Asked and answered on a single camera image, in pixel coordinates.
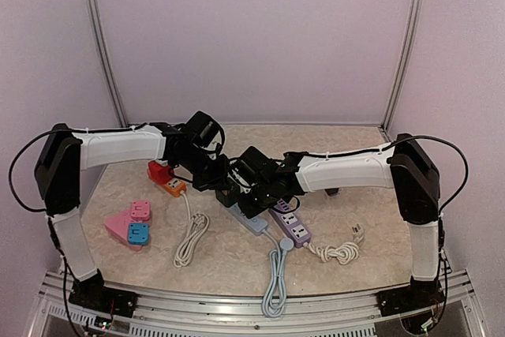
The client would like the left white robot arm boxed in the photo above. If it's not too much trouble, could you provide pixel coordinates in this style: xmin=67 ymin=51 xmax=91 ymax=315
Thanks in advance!
xmin=34 ymin=118 xmax=229 ymax=309

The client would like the dark blue plug charger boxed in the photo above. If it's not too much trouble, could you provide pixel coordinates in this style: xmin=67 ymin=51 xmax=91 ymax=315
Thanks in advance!
xmin=325 ymin=188 xmax=339 ymax=197

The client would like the pink triangular socket base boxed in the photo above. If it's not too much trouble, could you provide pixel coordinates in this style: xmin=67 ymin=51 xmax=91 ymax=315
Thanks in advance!
xmin=104 ymin=209 xmax=152 ymax=252

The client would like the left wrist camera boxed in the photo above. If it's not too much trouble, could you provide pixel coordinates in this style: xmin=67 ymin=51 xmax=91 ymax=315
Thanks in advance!
xmin=181 ymin=110 xmax=226 ymax=155

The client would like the red cube plug adapter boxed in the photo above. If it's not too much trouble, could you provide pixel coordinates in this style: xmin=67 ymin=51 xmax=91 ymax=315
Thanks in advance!
xmin=147 ymin=160 xmax=174 ymax=185

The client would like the aluminium front frame rail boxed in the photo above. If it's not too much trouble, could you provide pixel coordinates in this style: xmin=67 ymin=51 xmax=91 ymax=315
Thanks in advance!
xmin=22 ymin=270 xmax=492 ymax=336

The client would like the pink square plug adapter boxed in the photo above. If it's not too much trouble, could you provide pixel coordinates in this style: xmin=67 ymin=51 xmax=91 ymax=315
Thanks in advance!
xmin=129 ymin=200 xmax=152 ymax=222

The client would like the blue square plug adapter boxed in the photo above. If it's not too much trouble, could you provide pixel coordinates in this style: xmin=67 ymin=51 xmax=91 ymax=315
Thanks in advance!
xmin=127 ymin=223 xmax=150 ymax=246

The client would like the light blue power cable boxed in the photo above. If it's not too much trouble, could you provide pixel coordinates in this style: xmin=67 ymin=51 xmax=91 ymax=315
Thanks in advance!
xmin=261 ymin=231 xmax=296 ymax=318

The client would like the right aluminium corner post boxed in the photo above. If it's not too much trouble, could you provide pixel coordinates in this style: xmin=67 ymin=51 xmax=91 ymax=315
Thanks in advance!
xmin=380 ymin=0 xmax=423 ymax=137

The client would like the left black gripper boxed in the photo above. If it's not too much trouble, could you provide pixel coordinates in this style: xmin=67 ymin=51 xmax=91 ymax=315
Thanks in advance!
xmin=176 ymin=148 xmax=231 ymax=193

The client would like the light blue power strip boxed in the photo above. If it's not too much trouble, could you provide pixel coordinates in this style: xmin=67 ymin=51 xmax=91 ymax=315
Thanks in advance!
xmin=227 ymin=204 xmax=268 ymax=236

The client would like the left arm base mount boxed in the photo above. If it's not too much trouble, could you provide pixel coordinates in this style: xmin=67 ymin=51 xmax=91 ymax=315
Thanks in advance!
xmin=69 ymin=271 xmax=138 ymax=318

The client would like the aluminium corner post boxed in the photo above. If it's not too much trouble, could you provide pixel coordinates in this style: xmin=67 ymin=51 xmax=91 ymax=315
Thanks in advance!
xmin=380 ymin=0 xmax=423 ymax=137
xmin=85 ymin=0 xmax=129 ymax=127

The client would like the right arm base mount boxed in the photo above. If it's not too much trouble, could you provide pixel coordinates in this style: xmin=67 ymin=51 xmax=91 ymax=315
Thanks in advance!
xmin=376 ymin=278 xmax=445 ymax=317

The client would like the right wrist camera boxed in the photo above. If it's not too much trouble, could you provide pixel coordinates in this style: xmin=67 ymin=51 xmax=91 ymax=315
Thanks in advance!
xmin=230 ymin=146 xmax=279 ymax=187

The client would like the orange power strip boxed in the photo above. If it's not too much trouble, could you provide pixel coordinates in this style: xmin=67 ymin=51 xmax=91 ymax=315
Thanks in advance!
xmin=155 ymin=177 xmax=187 ymax=197

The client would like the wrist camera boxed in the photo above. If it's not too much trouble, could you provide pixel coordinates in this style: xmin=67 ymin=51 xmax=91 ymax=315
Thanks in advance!
xmin=230 ymin=146 xmax=279 ymax=187
xmin=181 ymin=110 xmax=226 ymax=155

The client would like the white knotted power cable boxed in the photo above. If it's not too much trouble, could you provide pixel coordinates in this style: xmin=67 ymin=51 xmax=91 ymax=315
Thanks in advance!
xmin=303 ymin=224 xmax=365 ymax=266

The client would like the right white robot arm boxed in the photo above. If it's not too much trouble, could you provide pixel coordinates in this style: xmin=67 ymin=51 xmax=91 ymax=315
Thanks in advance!
xmin=231 ymin=133 xmax=447 ymax=309

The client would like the dark green cube adapter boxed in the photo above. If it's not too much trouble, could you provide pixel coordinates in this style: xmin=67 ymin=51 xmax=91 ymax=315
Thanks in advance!
xmin=215 ymin=185 xmax=240 ymax=208

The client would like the left aluminium corner post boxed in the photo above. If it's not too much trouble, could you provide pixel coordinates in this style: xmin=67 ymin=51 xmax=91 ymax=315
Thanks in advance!
xmin=85 ymin=0 xmax=129 ymax=127

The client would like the purple power strip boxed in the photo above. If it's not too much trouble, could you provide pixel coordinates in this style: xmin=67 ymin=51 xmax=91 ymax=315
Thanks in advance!
xmin=268 ymin=200 xmax=312 ymax=249

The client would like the white power strip cable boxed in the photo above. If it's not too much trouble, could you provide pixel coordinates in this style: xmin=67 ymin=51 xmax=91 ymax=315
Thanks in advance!
xmin=173 ymin=189 xmax=211 ymax=268

